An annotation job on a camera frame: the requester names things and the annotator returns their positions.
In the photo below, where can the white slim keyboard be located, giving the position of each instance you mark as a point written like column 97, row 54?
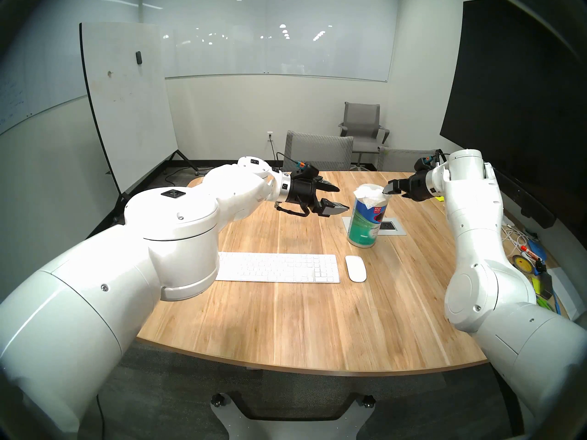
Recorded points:
column 284, row 267

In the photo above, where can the white paper sheet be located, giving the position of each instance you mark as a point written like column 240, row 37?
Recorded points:
column 568, row 292

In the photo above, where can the blue pen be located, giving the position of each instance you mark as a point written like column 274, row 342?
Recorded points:
column 556, row 301

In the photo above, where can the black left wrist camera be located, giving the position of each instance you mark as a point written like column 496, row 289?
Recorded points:
column 308, row 171

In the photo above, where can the white disinfecting wipe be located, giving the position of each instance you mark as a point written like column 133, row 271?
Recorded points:
column 369, row 194

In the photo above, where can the black block eraser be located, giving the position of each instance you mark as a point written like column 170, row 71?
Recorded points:
column 545, row 284

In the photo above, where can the white computer mouse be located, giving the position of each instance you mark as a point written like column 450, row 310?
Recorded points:
column 356, row 268

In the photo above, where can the black base knob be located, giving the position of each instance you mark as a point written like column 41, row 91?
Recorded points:
column 368, row 401
column 219, row 399

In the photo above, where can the white orange glue bottle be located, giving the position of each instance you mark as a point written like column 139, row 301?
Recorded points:
column 532, row 252

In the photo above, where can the grey mesh chair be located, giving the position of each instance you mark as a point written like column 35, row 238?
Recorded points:
column 316, row 146
column 395, row 159

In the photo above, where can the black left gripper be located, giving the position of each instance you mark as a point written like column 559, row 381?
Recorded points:
column 303, row 194

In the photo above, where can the yellow tape roll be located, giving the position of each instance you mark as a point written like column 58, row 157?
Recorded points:
column 524, row 265

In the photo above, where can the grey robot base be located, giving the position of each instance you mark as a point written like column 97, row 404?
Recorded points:
column 293, row 432

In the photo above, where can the green blue wipes canister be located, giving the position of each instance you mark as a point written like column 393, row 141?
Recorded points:
column 364, row 230

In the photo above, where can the white mobile whiteboard on stand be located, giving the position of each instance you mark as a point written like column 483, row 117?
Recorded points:
column 128, row 95

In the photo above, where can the black video sound bar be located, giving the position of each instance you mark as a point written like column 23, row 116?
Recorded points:
column 532, row 203

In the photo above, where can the glass wall whiteboard with writing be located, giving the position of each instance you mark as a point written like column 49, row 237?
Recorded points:
column 41, row 72

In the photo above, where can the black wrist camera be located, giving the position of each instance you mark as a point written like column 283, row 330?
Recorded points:
column 424, row 163
column 308, row 171

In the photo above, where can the large black wall screen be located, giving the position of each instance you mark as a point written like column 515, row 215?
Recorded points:
column 518, row 100

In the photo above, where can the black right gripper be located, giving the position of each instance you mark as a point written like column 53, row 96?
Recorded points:
column 419, row 186

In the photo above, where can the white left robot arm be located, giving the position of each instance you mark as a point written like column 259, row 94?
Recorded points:
column 137, row 260

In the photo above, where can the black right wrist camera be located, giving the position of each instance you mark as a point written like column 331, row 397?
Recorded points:
column 424, row 163

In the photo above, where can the grey office chair with armrests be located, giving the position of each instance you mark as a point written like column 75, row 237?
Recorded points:
column 362, row 118

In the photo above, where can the blue plastic item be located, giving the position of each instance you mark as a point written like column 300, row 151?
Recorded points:
column 539, row 247

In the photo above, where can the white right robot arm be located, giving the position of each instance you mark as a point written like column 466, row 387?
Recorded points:
column 477, row 233

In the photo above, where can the wide glass wall whiteboard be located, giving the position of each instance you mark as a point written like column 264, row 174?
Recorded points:
column 284, row 49

